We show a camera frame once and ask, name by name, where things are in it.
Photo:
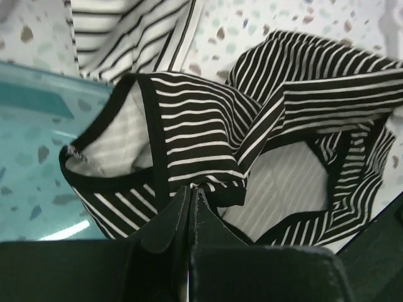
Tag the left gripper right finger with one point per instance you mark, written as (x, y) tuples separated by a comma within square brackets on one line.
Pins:
[(224, 268)]

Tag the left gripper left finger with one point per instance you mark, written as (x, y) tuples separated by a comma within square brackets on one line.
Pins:
[(150, 265)]

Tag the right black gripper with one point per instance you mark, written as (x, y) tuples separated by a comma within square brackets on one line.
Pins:
[(373, 258)]

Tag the teal transparent plastic bin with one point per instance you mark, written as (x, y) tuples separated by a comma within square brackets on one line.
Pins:
[(40, 113)]

